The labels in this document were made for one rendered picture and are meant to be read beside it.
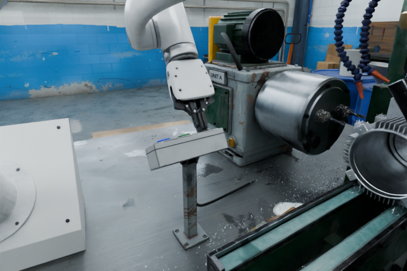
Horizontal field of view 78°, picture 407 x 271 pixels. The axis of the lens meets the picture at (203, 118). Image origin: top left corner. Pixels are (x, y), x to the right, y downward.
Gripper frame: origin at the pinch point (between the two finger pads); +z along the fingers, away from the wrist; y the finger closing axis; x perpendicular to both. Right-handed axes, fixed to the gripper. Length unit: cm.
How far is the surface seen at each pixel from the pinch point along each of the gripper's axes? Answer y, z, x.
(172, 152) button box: -10.1, 5.6, -3.5
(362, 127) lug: 31.2, 11.9, -17.7
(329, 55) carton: 565, -143, 303
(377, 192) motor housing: 31.8, 27.2, -15.2
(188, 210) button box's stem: -6.1, 19.4, 6.6
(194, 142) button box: -4.7, 4.7, -3.5
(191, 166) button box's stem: -5.2, 9.4, 0.2
